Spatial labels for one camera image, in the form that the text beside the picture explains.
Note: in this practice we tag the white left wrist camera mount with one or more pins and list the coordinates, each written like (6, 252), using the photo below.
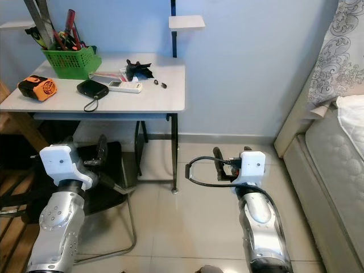
(62, 165)

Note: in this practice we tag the grey right robot leg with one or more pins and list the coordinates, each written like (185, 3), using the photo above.
(210, 269)

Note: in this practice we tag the grey metal level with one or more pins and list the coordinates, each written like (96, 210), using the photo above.
(41, 20)

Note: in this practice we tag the orange and black device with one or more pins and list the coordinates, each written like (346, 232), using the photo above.
(37, 88)

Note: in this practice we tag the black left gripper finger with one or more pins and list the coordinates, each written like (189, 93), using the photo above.
(103, 149)

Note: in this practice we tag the wooden slatted platform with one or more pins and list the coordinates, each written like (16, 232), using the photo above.
(8, 187)

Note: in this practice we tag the pink and white packet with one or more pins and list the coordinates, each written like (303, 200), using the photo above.
(105, 75)

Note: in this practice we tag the wooden frame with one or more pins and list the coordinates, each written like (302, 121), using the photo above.
(14, 122)

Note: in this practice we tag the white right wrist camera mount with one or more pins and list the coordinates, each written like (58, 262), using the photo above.
(253, 168)

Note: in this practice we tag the green plastic basket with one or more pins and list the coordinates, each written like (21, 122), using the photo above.
(71, 63)

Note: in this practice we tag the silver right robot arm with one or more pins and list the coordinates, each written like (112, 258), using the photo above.
(261, 222)

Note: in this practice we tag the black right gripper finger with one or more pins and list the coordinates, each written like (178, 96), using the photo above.
(218, 157)
(247, 149)

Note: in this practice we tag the white desk with blue frame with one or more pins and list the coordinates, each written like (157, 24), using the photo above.
(148, 99)

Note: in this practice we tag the small white shelf board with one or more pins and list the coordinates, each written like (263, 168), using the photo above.
(14, 25)
(186, 22)

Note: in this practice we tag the black crumpled cloth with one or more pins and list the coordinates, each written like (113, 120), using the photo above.
(137, 69)

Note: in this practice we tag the beige bed headboard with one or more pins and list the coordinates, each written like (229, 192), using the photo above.
(290, 131)

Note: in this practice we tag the white remote control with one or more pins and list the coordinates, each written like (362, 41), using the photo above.
(125, 86)

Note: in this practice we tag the grey floral pillow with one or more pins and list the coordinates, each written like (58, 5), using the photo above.
(341, 51)

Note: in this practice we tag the black chair with metal legs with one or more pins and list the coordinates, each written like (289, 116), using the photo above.
(116, 170)

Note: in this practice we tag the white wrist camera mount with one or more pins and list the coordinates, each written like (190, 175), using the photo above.
(253, 168)
(62, 165)

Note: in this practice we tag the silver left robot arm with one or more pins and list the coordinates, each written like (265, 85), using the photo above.
(57, 227)

